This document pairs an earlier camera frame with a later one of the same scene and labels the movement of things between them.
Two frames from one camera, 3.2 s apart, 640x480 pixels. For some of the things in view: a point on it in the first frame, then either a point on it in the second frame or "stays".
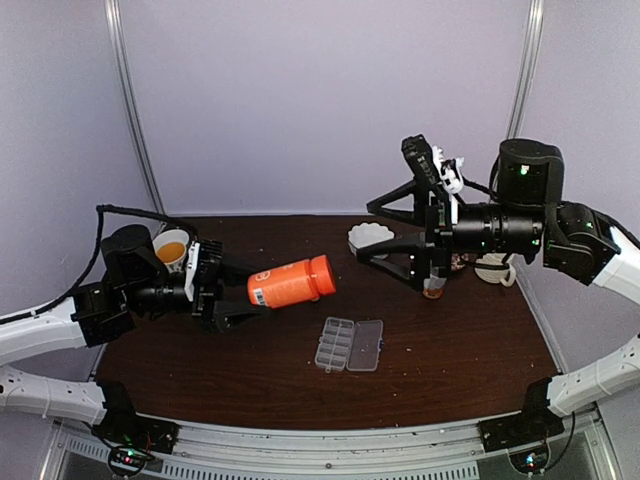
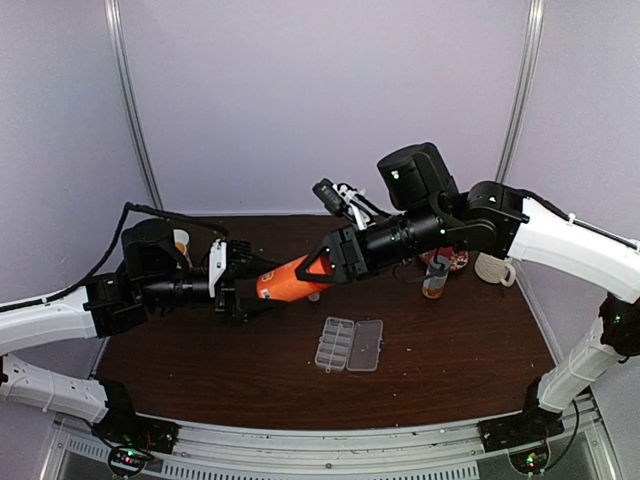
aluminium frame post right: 528,71 stays
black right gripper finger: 408,260 -> 332,246
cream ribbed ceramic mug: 506,276 stays
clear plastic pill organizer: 346,344 stays
